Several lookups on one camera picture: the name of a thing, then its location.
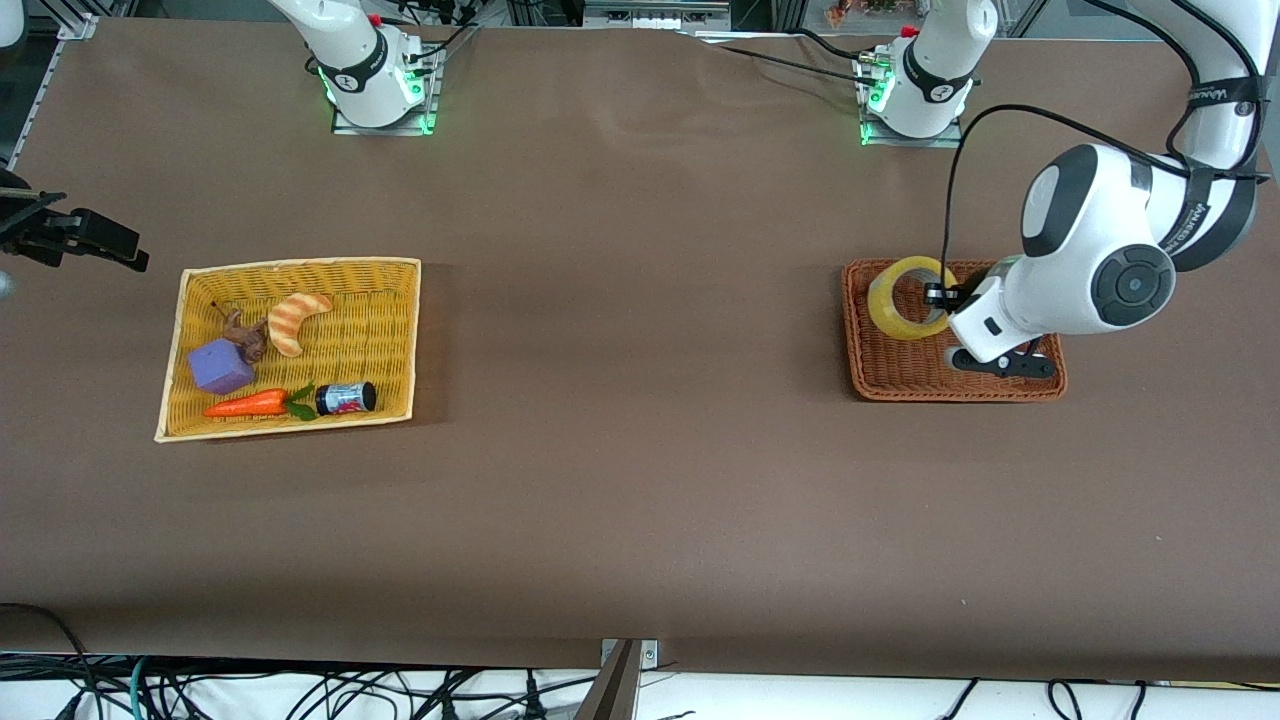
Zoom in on tangled black floor cables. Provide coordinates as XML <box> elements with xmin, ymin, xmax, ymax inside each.
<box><xmin>0</xmin><ymin>655</ymin><xmax>601</xmax><ymax>720</ymax></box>

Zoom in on grey metal box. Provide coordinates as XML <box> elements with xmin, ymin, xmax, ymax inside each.
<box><xmin>583</xmin><ymin>0</ymin><xmax>731</xmax><ymax>31</ymax></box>

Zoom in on black cable at arm base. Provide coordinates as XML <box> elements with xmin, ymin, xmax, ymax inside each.
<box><xmin>405</xmin><ymin>22</ymin><xmax>481</xmax><ymax>63</ymax></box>

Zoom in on orange toy carrot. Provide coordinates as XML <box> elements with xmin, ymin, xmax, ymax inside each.
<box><xmin>203</xmin><ymin>383</ymin><xmax>319</xmax><ymax>422</ymax></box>

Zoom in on yellow wicker basket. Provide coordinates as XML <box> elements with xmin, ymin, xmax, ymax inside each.
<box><xmin>153</xmin><ymin>257</ymin><xmax>422</xmax><ymax>444</ymax></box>

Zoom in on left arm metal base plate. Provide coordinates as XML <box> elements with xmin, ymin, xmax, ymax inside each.
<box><xmin>858</xmin><ymin>60</ymin><xmax>966</xmax><ymax>149</ymax></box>

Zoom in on black looping floor cable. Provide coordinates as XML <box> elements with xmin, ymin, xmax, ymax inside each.
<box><xmin>0</xmin><ymin>603</ymin><xmax>101</xmax><ymax>720</ymax></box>

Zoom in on brown toy figure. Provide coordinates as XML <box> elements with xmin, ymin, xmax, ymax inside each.
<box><xmin>210</xmin><ymin>300</ymin><xmax>271</xmax><ymax>364</ymax></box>

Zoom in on orange background object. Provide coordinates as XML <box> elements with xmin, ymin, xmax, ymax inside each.
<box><xmin>825</xmin><ymin>0</ymin><xmax>901</xmax><ymax>25</ymax></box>

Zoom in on purple cube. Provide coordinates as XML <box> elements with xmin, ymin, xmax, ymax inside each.
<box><xmin>188</xmin><ymin>338</ymin><xmax>257</xmax><ymax>395</ymax></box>

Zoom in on short black tabletop cable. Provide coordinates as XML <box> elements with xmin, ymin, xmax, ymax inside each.
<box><xmin>790</xmin><ymin>27</ymin><xmax>876</xmax><ymax>61</ymax></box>

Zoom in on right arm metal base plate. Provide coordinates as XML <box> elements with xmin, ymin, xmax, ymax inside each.
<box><xmin>330</xmin><ymin>45</ymin><xmax>441</xmax><ymax>136</ymax></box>

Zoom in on small black jar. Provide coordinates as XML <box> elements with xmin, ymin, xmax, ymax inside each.
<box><xmin>315</xmin><ymin>381</ymin><xmax>379</xmax><ymax>417</ymax></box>

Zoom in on brown wicker basket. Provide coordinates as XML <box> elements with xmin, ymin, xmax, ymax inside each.
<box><xmin>840</xmin><ymin>258</ymin><xmax>1069</xmax><ymax>403</ymax></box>

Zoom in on dark diagonal bar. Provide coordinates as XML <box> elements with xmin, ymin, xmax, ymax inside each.
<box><xmin>575</xmin><ymin>640</ymin><xmax>643</xmax><ymax>720</ymax></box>

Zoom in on clear yellowish tape roll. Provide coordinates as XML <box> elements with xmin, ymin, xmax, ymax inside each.
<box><xmin>867</xmin><ymin>256</ymin><xmax>961</xmax><ymax>342</ymax></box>

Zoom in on long black tabletop cable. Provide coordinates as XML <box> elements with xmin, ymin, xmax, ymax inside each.
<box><xmin>715</xmin><ymin>43</ymin><xmax>881</xmax><ymax>86</ymax></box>

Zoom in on toy croissant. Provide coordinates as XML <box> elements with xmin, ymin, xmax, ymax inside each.
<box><xmin>267</xmin><ymin>292</ymin><xmax>333</xmax><ymax>359</ymax></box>

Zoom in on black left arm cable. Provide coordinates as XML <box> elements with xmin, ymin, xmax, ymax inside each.
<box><xmin>940</xmin><ymin>0</ymin><xmax>1276</xmax><ymax>291</ymax></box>

